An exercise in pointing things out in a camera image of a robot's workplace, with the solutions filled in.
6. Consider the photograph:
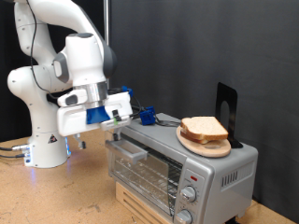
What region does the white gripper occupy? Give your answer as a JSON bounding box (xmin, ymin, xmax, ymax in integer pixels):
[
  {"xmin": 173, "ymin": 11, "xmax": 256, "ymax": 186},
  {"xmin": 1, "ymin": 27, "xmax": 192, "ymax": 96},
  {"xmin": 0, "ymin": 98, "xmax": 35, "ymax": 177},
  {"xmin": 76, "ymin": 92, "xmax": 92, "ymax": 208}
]
[{"xmin": 56, "ymin": 91, "xmax": 134, "ymax": 150}]

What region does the glass oven door with handle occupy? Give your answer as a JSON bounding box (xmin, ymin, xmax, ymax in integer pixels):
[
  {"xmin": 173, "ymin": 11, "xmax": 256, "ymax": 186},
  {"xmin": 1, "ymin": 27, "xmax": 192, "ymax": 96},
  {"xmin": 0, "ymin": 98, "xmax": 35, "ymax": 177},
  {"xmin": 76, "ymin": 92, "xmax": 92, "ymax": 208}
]
[{"xmin": 105, "ymin": 130, "xmax": 176, "ymax": 217}]

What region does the slotted spatula with blue block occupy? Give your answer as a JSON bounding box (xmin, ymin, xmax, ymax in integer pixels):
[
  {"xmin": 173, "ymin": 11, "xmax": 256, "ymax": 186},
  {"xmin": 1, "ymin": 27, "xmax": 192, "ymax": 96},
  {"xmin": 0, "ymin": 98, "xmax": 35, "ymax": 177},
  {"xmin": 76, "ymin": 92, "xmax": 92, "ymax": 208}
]
[{"xmin": 130, "ymin": 104, "xmax": 182, "ymax": 128}]

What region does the silver oven knob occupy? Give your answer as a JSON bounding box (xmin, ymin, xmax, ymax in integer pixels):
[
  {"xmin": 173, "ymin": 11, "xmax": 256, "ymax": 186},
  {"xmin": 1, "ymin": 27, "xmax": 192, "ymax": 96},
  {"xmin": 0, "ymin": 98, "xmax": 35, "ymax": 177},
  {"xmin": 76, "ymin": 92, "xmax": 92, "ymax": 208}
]
[
  {"xmin": 175, "ymin": 209, "xmax": 193, "ymax": 224},
  {"xmin": 180, "ymin": 185, "xmax": 198, "ymax": 203}
]

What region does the silver toaster oven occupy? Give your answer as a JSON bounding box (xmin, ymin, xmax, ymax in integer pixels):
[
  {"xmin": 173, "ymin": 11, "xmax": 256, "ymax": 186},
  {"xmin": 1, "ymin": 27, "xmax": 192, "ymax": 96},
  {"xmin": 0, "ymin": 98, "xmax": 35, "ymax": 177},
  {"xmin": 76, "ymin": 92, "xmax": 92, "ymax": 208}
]
[{"xmin": 116, "ymin": 112, "xmax": 260, "ymax": 224}]

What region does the black backdrop curtain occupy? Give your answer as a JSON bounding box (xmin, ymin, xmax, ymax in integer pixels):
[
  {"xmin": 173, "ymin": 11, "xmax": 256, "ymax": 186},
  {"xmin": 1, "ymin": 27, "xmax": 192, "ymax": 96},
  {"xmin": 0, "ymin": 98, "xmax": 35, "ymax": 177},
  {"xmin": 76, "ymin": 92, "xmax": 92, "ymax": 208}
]
[{"xmin": 0, "ymin": 0, "xmax": 107, "ymax": 143}]

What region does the bread slice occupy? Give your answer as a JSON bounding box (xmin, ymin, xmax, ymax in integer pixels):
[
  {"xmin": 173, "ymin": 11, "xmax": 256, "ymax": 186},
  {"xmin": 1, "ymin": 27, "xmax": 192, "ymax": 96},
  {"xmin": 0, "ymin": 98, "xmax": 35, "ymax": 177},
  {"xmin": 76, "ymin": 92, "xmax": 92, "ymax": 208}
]
[
  {"xmin": 179, "ymin": 129, "xmax": 210, "ymax": 145},
  {"xmin": 180, "ymin": 116, "xmax": 230, "ymax": 142}
]

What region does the round wooden plate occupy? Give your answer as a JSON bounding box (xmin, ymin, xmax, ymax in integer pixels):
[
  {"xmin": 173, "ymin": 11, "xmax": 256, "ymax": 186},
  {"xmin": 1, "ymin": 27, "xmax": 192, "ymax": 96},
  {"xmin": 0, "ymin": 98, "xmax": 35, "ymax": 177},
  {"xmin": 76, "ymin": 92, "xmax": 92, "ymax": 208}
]
[{"xmin": 176, "ymin": 125, "xmax": 232, "ymax": 159}]

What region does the vertical metal pole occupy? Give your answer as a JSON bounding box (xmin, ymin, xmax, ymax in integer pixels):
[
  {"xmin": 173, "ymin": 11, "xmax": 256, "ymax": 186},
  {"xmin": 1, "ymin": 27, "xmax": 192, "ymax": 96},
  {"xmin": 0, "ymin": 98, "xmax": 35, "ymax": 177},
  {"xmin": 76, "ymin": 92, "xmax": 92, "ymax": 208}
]
[{"xmin": 103, "ymin": 0, "xmax": 110, "ymax": 91}]

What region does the dark grey backdrop curtain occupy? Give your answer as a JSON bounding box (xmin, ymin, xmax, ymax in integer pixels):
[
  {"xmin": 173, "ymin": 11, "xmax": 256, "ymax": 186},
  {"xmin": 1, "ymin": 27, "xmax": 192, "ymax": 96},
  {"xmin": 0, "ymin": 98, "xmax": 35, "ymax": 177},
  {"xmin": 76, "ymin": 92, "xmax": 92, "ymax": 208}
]
[{"xmin": 109, "ymin": 0, "xmax": 299, "ymax": 223}]

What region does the black metal bookend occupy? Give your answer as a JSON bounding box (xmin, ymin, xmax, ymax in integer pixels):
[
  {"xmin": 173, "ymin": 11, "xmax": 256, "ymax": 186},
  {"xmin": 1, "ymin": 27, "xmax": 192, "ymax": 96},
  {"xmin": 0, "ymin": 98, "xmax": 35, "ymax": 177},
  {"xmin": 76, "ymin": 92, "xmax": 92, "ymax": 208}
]
[{"xmin": 215, "ymin": 81, "xmax": 244, "ymax": 149}]

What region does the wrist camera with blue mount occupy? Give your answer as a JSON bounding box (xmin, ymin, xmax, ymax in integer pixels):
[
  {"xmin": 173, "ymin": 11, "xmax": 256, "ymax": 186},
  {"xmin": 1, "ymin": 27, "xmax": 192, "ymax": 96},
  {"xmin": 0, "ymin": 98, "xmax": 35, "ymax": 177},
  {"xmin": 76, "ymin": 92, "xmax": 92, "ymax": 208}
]
[{"xmin": 86, "ymin": 105, "xmax": 132, "ymax": 132}]

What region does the wire oven rack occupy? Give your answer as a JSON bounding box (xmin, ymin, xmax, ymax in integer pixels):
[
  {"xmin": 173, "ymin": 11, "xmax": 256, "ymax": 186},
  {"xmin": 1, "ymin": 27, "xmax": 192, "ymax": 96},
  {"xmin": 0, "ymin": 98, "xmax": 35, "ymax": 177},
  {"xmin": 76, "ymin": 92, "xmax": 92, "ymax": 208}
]
[{"xmin": 113, "ymin": 146, "xmax": 184, "ymax": 213}]

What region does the robot base cable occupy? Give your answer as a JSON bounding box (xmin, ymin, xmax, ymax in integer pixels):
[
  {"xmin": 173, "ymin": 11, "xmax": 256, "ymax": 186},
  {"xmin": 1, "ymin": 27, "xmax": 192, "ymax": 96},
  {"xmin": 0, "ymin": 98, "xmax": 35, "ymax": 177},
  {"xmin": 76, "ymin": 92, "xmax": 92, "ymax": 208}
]
[
  {"xmin": 0, "ymin": 152, "xmax": 26, "ymax": 160},
  {"xmin": 0, "ymin": 143, "xmax": 31, "ymax": 152}
]

